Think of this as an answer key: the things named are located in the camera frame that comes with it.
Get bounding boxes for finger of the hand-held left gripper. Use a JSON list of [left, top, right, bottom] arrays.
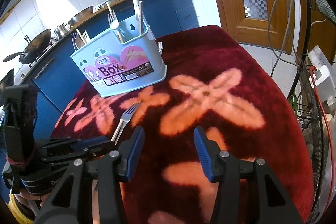
[[42, 141, 116, 164], [41, 136, 108, 149]]

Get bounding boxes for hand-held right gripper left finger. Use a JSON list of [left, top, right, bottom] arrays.
[[34, 126, 145, 224]]

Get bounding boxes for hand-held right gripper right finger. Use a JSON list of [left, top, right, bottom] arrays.
[[193, 126, 305, 224]]

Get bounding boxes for metal fork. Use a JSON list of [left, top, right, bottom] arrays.
[[110, 102, 141, 143], [71, 32, 79, 51], [108, 9, 121, 34]]

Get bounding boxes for light blue utensil holder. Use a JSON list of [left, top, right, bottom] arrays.
[[70, 15, 167, 98]]

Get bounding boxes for person's left forearm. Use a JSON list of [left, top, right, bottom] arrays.
[[8, 193, 36, 224]]

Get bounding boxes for person's left hand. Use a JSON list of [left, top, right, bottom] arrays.
[[14, 194, 50, 211]]

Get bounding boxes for black frying pan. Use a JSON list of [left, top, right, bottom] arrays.
[[0, 69, 15, 90]]

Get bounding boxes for red floral blanket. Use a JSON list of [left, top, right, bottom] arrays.
[[51, 25, 315, 224]]

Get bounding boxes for blue kitchen base cabinet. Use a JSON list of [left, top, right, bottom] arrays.
[[0, 0, 200, 188]]

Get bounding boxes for black wok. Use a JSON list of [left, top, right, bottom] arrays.
[[3, 28, 52, 65]]

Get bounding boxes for metal kettle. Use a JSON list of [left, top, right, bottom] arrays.
[[54, 23, 72, 39]]

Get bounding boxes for green plant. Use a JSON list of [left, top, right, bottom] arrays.
[[287, 93, 300, 114]]

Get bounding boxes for steel wok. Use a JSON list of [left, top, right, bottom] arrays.
[[67, 6, 94, 26]]

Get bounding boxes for white power strip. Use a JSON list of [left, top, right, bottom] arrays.
[[308, 46, 336, 106]]

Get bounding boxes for wooden door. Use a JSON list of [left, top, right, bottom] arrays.
[[199, 0, 294, 55]]

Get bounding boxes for black standing fan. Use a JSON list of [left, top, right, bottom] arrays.
[[287, 0, 336, 214]]

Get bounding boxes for red cable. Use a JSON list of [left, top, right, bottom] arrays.
[[309, 66, 331, 169]]

